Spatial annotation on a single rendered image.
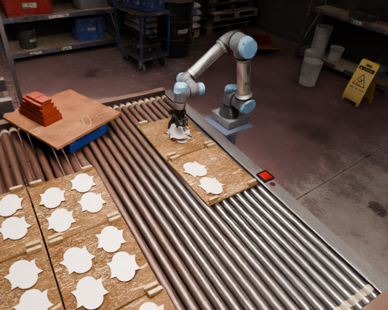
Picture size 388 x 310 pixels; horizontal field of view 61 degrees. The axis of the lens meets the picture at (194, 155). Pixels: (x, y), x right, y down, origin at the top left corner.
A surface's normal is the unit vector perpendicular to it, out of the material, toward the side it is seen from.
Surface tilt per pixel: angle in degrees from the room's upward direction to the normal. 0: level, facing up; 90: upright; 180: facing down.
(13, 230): 0
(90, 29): 90
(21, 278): 0
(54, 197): 0
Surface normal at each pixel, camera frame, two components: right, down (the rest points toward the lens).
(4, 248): 0.07, -0.79
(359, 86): -0.80, 0.09
